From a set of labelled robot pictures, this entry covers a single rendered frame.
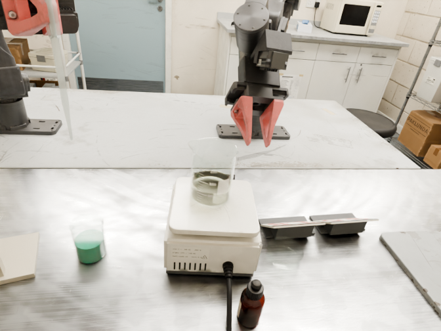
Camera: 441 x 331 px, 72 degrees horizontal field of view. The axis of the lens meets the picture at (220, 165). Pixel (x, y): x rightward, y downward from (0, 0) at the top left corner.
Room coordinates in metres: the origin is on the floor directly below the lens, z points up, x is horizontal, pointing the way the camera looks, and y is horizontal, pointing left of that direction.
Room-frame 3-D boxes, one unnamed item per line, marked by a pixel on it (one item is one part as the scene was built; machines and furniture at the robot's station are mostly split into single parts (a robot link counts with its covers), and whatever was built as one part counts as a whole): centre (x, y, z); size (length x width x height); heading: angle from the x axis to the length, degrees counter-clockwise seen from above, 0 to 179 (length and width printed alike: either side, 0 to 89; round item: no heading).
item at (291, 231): (0.40, -0.13, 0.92); 0.09 x 0.06 x 0.04; 105
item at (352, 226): (0.43, -0.23, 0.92); 0.09 x 0.06 x 0.04; 105
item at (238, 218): (0.35, 0.00, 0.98); 0.12 x 0.12 x 0.01; 5
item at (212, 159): (0.36, 0.01, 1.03); 0.07 x 0.06 x 0.08; 78
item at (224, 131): (0.78, -0.08, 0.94); 0.20 x 0.07 x 0.08; 102
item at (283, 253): (0.33, -0.11, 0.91); 0.06 x 0.06 x 0.02
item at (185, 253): (0.37, 0.01, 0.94); 0.22 x 0.13 x 0.08; 5
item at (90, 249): (0.30, 0.17, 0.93); 0.04 x 0.04 x 0.06
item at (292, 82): (2.89, -0.56, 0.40); 0.24 x 0.01 x 0.30; 102
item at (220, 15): (3.49, -0.63, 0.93); 1.70 x 0.01 x 0.06; 102
